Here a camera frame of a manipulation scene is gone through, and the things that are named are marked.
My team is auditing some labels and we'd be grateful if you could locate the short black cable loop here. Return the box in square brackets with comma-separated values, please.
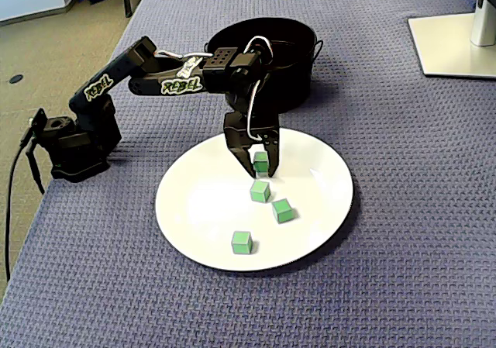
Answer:
[25, 148, 47, 195]

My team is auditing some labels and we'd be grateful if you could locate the white monitor stand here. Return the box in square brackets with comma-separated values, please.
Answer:
[407, 0, 496, 80]

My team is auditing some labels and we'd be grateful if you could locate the black metal bucket container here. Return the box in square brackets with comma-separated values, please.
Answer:
[204, 16, 325, 115]

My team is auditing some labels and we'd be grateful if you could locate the white round plate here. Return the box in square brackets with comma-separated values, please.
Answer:
[154, 126, 355, 272]

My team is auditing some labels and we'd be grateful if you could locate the green cube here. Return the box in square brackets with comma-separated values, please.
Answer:
[252, 150, 269, 173]
[249, 180, 271, 204]
[270, 198, 295, 224]
[231, 230, 253, 255]

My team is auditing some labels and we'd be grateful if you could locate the blue waffle cloth mat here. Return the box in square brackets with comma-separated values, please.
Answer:
[0, 0, 496, 348]

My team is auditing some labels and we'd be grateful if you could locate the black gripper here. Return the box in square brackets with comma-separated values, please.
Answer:
[223, 109, 281, 180]

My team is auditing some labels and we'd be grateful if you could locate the black plugged robot cable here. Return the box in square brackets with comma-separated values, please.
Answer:
[4, 129, 34, 283]

